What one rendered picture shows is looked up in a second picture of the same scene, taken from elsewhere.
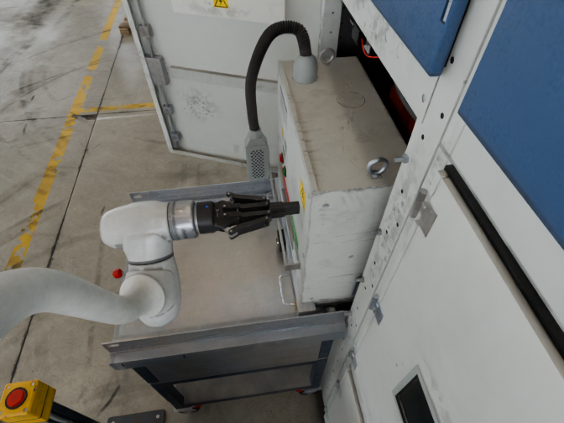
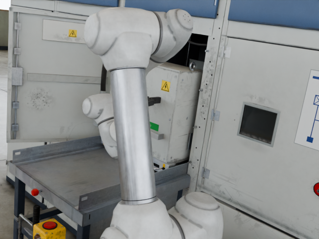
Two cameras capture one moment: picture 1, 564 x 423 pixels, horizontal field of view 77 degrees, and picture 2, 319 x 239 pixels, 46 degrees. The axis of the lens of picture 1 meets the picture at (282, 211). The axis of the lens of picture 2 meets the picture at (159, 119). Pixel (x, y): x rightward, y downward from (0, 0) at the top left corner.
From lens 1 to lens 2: 144 cm
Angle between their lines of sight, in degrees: 48
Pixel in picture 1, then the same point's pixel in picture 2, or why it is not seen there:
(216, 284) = (109, 178)
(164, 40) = (27, 57)
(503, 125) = (240, 13)
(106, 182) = not seen: outside the picture
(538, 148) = (249, 12)
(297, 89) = not seen: hidden behind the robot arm
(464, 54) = (221, 11)
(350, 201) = (189, 78)
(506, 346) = (263, 53)
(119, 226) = (101, 98)
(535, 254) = (257, 34)
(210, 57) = (56, 66)
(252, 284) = not seen: hidden behind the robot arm
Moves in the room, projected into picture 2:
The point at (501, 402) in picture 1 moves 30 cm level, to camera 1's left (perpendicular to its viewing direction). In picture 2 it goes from (268, 67) to (220, 65)
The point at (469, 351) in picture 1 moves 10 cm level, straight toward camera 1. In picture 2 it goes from (256, 68) to (254, 70)
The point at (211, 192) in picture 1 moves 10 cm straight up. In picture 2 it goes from (64, 148) to (65, 131)
